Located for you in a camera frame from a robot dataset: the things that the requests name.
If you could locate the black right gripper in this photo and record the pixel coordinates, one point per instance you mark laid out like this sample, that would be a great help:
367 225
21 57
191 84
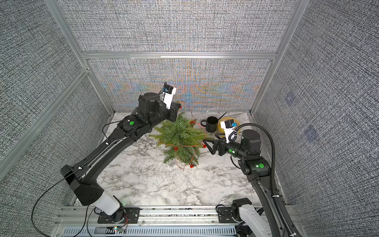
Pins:
219 144

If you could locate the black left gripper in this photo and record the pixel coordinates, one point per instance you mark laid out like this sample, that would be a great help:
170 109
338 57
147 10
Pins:
173 110

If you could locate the small green christmas tree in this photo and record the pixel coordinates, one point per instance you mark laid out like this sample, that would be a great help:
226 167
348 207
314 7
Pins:
179 137

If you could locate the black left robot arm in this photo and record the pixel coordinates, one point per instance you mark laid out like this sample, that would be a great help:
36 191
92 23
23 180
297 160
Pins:
82 177

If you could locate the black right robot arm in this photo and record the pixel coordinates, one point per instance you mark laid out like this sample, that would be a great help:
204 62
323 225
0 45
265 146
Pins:
259 174

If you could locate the yellow bamboo steamer basket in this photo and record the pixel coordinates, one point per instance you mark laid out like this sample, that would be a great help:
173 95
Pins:
220 130

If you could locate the black metal mug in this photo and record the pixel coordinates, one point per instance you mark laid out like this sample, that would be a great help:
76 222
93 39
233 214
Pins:
210 124

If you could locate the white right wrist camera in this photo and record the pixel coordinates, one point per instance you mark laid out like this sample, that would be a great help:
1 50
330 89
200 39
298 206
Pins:
229 128

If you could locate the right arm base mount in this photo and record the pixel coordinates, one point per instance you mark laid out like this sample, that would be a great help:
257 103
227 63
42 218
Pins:
230 214

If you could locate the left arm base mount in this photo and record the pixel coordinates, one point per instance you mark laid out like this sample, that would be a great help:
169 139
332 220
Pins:
123 215

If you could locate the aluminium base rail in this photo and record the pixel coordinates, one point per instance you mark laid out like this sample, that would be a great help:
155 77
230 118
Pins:
158 221

